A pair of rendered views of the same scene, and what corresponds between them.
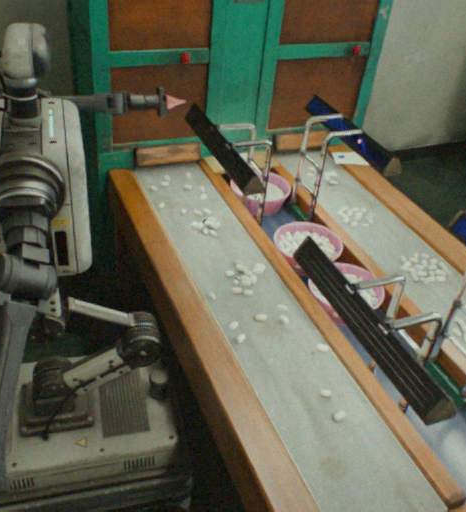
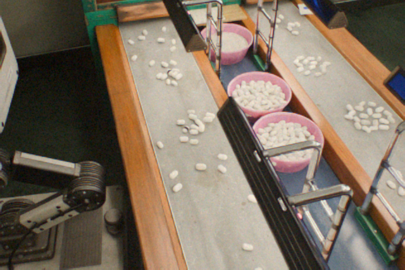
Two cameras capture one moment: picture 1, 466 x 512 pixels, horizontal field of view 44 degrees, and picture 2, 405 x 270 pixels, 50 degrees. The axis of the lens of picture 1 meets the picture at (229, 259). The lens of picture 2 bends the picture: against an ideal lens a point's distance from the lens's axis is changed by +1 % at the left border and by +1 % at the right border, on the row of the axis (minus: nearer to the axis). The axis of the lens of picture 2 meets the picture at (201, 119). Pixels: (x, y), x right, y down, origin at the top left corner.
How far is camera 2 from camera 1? 0.52 m
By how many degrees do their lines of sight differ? 10
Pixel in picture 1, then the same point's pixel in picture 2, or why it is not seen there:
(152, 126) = not seen: outside the picture
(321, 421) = not seen: outside the picture
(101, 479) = not seen: outside the picture
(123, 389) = (85, 224)
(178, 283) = (131, 132)
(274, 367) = (204, 217)
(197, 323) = (139, 172)
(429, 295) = (369, 144)
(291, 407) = (212, 260)
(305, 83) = not seen: outside the picture
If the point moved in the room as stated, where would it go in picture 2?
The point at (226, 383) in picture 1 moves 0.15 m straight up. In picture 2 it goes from (152, 234) to (148, 204)
